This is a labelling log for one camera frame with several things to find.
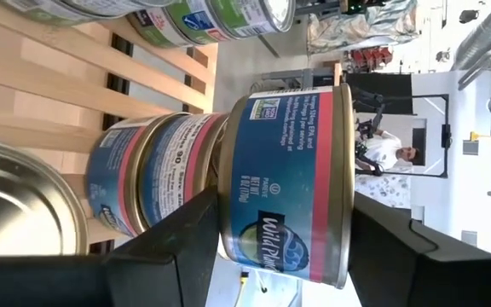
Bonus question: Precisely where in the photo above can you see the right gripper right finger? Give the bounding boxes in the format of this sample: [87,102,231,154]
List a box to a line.
[349,190,491,307]

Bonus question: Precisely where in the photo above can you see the wooden slatted shelf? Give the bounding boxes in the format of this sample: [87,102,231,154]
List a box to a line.
[0,0,219,257]

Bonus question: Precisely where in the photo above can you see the person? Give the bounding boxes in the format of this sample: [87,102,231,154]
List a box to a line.
[354,129,422,177]

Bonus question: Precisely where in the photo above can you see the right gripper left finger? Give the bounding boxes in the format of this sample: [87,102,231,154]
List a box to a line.
[0,186,221,307]

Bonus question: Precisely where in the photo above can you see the red boxes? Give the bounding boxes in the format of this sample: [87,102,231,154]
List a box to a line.
[349,45,395,70]

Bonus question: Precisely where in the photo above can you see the grey cover cloth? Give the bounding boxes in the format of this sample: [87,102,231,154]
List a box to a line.
[306,0,420,55]

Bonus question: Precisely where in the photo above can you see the black metal frame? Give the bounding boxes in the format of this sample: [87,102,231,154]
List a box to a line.
[351,92,452,179]

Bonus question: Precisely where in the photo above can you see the blue Wild Planet seafood can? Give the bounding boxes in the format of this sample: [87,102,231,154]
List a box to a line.
[136,111,230,229]
[84,113,189,239]
[217,83,356,290]
[0,139,90,258]

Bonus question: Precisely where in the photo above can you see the silver ventilation duct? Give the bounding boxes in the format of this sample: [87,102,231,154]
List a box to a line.
[453,0,491,86]

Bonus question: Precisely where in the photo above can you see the black screen panel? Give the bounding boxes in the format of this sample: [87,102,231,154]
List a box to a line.
[345,72,413,115]

